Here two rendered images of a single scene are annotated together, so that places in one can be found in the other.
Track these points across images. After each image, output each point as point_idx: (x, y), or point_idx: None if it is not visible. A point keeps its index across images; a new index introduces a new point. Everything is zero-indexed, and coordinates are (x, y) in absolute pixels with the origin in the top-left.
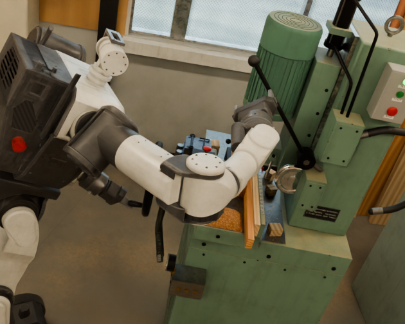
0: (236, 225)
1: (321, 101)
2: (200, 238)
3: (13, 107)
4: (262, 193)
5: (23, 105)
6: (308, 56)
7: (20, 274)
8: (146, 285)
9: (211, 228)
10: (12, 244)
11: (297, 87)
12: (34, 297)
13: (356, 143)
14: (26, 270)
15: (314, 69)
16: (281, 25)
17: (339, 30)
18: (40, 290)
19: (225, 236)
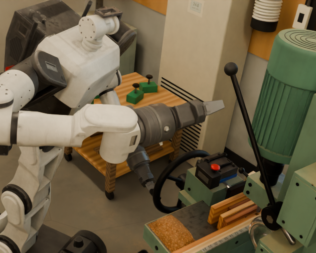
0: (173, 247)
1: None
2: (146, 241)
3: (9, 39)
4: (232, 237)
5: (15, 40)
6: (305, 84)
7: (35, 190)
8: None
9: (152, 234)
10: (22, 157)
11: (293, 122)
12: (98, 241)
13: None
14: (129, 229)
15: (310, 103)
16: (278, 37)
17: None
18: (123, 247)
19: (162, 252)
